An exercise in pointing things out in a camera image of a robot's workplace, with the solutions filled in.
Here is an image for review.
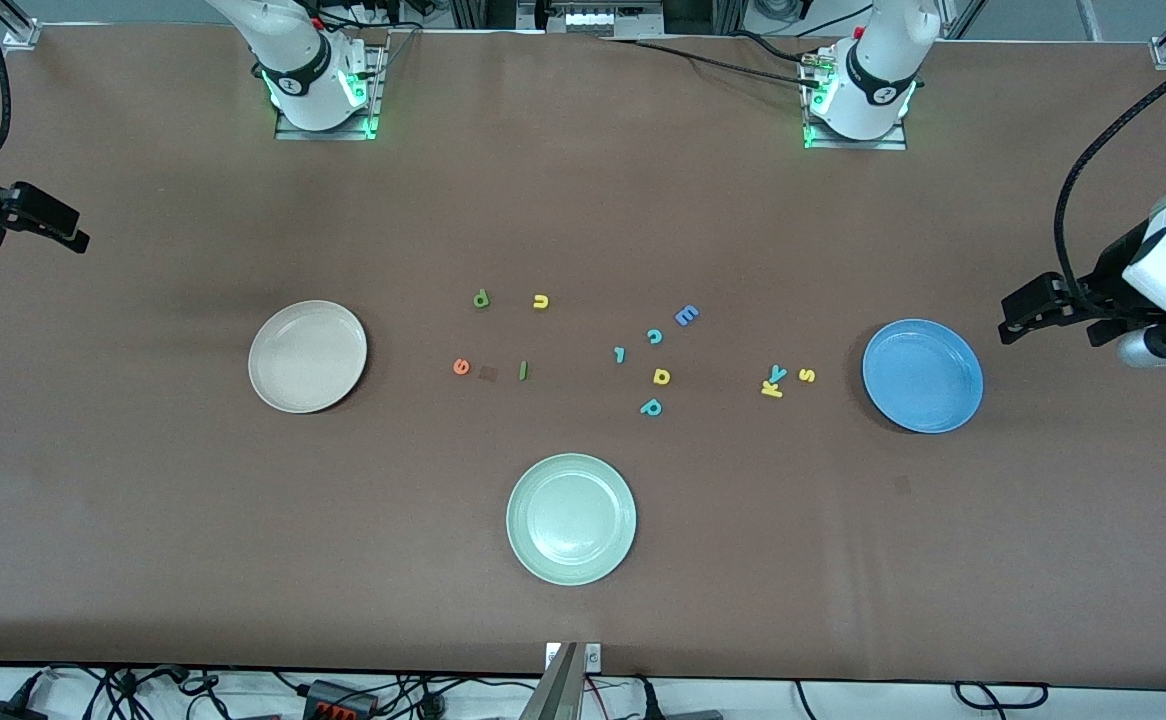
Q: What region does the blue plate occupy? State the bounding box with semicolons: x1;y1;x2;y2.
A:
861;318;985;435

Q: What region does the beige brown plate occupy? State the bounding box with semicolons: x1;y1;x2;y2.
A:
247;299;369;415

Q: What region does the pale green plate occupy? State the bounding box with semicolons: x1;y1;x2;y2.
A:
505;452;638;587

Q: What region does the grey power strip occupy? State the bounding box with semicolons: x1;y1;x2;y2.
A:
518;0;664;39

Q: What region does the black orange power strip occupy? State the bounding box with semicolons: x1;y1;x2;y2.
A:
303;680;379;720

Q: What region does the grey metal pole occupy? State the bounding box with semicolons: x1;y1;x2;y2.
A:
518;643;584;720

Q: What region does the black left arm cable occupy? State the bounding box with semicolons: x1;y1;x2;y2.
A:
1055;42;1166;296

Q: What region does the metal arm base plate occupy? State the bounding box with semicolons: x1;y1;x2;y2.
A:
275;45;389;141
803;100;909;153

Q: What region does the black looped floor cable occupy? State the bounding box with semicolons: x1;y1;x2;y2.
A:
953;681;1050;712

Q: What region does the black table cable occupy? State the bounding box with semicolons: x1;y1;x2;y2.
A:
603;33;829;91

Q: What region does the white clamp bracket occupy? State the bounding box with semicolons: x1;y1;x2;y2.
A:
545;643;602;673

